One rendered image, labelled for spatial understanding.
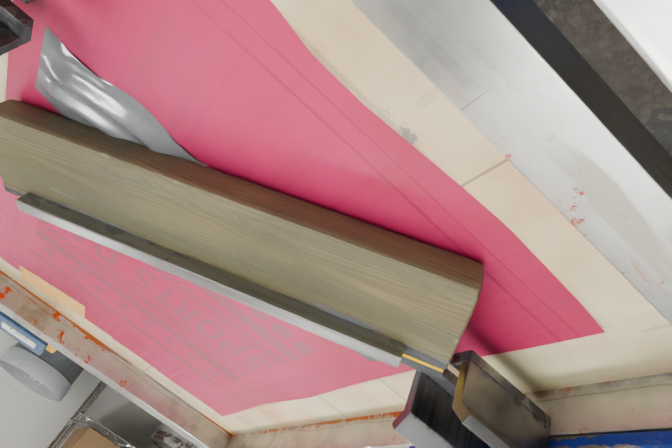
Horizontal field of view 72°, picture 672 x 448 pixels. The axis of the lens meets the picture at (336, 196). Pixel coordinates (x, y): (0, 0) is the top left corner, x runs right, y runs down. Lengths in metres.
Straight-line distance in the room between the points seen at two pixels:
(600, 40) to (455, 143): 1.02
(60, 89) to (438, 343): 0.32
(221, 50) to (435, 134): 0.13
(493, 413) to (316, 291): 0.14
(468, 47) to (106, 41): 0.23
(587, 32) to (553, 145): 1.05
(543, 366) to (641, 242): 0.17
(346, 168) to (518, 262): 0.12
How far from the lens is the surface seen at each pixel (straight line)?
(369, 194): 0.29
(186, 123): 0.33
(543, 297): 0.32
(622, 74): 1.29
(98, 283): 0.64
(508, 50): 0.18
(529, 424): 0.37
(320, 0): 0.24
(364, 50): 0.24
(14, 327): 1.00
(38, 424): 3.93
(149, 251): 0.37
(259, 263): 0.32
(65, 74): 0.38
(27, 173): 0.44
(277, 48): 0.26
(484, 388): 0.34
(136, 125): 0.36
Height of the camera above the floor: 1.16
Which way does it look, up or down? 43 degrees down
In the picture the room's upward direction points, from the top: 149 degrees counter-clockwise
